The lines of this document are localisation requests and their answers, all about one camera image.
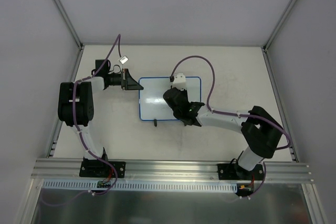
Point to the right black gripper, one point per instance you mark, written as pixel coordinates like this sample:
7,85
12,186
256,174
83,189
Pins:
175,97

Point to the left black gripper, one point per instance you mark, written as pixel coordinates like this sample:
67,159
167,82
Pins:
124,79

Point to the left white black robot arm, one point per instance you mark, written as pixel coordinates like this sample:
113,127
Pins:
76,104

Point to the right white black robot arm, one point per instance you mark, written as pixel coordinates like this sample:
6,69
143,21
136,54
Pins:
261,132

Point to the blue-framed whiteboard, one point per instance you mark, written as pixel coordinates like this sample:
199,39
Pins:
152,106

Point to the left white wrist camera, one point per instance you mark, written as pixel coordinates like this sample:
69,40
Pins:
123,60

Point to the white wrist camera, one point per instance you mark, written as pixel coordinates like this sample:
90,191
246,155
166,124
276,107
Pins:
123,60
178,80

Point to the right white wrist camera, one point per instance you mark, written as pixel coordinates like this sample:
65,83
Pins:
178,80

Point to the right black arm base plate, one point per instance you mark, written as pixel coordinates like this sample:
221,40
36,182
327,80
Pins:
235,172

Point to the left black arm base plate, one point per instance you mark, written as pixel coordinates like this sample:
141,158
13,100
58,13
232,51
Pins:
96,169

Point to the white slotted cable duct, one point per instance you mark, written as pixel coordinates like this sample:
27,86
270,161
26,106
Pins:
141,186

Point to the aluminium mounting rail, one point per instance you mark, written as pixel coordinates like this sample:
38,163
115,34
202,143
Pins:
173,171

